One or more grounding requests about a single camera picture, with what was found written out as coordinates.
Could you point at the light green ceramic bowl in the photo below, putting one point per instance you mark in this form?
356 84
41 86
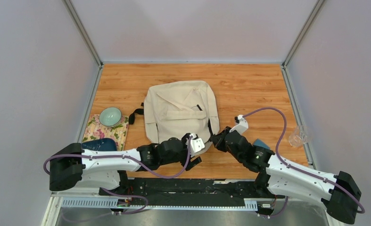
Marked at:
110 117

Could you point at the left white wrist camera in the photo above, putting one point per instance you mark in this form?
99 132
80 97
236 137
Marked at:
196 146

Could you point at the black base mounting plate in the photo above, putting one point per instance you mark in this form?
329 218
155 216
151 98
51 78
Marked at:
194 192

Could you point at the beige canvas backpack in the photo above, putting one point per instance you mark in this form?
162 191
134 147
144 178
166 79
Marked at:
177 108

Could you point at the clear plastic cup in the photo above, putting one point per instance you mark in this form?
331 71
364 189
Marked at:
300 136

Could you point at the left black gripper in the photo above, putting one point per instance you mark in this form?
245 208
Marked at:
190 164

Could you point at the aluminium frame rail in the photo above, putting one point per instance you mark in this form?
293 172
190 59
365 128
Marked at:
97 197

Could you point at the dark blue leaf plate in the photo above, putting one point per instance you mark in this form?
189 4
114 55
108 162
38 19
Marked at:
103 145

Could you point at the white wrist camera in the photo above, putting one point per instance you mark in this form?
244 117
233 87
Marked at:
241 125
196 146

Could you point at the floral rectangular tray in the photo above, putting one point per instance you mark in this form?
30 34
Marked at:
95 130

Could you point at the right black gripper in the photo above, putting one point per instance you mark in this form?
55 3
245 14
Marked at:
218 140

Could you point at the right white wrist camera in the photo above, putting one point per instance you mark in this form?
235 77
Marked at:
241 125

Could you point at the blue leather wallet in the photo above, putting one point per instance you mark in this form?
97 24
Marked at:
259 143

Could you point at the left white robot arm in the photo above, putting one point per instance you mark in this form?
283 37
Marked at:
75 166

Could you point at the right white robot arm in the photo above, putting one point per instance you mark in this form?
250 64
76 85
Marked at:
338 194

